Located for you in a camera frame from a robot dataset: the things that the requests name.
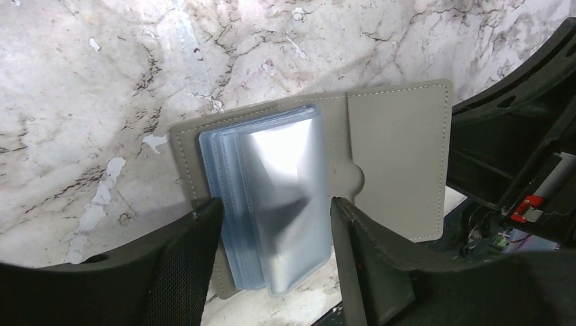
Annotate grey card holder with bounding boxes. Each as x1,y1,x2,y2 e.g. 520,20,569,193
169,79,453,300

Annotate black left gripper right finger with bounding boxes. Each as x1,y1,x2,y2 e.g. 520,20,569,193
330,197,575,325

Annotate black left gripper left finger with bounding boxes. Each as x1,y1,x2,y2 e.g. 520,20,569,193
1,198,223,325

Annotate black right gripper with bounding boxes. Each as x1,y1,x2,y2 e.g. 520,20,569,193
431,17,575,259

